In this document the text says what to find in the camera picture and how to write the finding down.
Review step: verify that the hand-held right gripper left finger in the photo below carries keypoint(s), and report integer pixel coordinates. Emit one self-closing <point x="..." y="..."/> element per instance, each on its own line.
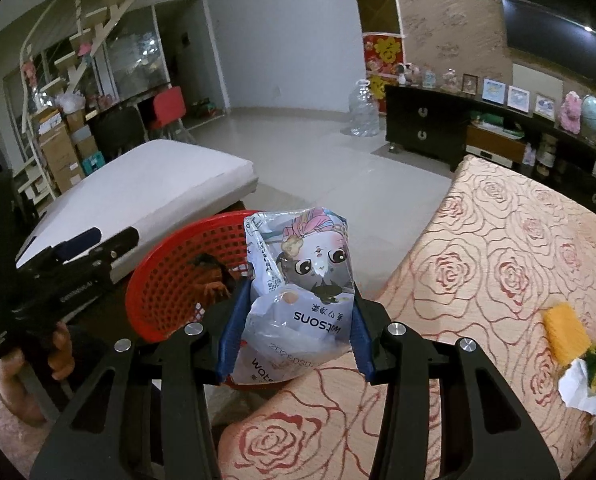
<point x="230" y="340"/>

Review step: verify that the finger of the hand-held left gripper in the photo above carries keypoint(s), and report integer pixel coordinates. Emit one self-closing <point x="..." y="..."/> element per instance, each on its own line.
<point x="80" y="240"/>
<point x="120" y="242"/>

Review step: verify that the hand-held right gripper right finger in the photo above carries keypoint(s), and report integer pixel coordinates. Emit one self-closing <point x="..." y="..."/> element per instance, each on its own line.
<point x="363" y="345"/>

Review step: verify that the red plastic mesh basket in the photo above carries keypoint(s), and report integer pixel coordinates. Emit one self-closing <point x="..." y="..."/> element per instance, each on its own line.
<point x="162" y="280"/>

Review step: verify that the brown wrapper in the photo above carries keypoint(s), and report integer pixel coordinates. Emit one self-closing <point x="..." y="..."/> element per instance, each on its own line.
<point x="212" y="285"/>

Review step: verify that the cartoon printed plastic bag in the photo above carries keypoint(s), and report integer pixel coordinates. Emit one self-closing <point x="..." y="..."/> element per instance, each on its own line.
<point x="303" y="270"/>

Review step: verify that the person's left forearm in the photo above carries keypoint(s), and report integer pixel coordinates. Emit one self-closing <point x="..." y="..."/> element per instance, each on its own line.
<point x="12" y="400"/>

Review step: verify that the person's left hand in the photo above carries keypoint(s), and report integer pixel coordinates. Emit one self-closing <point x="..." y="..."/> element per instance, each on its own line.
<point x="60" y="355"/>

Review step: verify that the white cushioned sofa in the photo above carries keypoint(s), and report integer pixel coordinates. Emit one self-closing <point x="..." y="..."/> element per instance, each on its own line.
<point x="152" y="180"/>

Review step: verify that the teal box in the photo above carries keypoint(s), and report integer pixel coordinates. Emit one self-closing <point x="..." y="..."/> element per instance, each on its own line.
<point x="91" y="162"/>

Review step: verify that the stack of cardboard boxes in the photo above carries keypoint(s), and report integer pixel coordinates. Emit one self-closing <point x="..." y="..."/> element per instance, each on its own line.
<point x="62" y="155"/>

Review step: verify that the black chair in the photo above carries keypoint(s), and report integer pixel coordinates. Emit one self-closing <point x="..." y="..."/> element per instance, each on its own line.
<point x="115" y="132"/>

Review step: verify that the white plastic bag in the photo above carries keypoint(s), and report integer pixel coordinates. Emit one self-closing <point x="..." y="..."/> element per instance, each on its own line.
<point x="71" y="101"/>

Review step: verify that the red chair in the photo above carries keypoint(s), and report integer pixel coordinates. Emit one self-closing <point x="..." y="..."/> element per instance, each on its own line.
<point x="168" y="107"/>

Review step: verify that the glass sliding door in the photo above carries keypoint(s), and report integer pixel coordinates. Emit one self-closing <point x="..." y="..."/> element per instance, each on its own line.
<point x="137" y="55"/>

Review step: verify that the yellow pleated paper liner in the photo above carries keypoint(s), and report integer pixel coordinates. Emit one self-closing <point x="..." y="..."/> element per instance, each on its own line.
<point x="565" y="332"/>

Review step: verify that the wooden staircase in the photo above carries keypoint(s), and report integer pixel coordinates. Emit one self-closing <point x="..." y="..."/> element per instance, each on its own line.
<point x="92" y="25"/>

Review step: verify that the white tissue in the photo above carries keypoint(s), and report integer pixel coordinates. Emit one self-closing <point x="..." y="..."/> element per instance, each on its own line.
<point x="580" y="390"/>

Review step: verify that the black television cabinet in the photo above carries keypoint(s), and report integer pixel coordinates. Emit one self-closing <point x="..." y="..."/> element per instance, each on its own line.
<point x="413" y="120"/>

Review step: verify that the clear water bottle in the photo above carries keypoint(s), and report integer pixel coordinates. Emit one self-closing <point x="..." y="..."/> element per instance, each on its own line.
<point x="364" y="110"/>

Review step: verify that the green flat box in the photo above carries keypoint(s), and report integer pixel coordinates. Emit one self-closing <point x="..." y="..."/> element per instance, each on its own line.
<point x="495" y="126"/>

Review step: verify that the small white figurine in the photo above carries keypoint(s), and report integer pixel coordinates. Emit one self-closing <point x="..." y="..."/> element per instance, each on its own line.
<point x="404" y="74"/>

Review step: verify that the glass jar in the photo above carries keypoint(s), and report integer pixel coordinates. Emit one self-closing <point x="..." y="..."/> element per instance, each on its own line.
<point x="430" y="78"/>
<point x="450" y="80"/>

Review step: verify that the pink plush toy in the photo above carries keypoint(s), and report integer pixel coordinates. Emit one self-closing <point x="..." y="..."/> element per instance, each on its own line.
<point x="571" y="111"/>

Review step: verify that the pale blue globe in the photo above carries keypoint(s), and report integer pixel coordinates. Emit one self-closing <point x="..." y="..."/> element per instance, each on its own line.
<point x="594" y="115"/>

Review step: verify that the small brown picture frame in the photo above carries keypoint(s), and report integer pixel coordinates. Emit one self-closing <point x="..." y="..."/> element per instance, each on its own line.
<point x="470" y="83"/>

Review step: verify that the blue picture frame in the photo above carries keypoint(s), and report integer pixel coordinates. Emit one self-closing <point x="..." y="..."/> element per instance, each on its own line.
<point x="494" y="91"/>

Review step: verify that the red festive wall poster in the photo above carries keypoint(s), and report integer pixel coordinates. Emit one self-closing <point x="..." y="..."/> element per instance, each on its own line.
<point x="384" y="55"/>

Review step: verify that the white picture frame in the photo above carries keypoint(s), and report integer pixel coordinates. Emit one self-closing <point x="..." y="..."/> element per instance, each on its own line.
<point x="518" y="97"/>

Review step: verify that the light wooden picture frame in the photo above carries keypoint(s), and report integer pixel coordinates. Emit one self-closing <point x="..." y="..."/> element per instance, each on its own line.
<point x="544" y="106"/>

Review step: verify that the black wall television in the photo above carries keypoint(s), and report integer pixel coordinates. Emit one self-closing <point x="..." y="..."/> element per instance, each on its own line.
<point x="553" y="15"/>

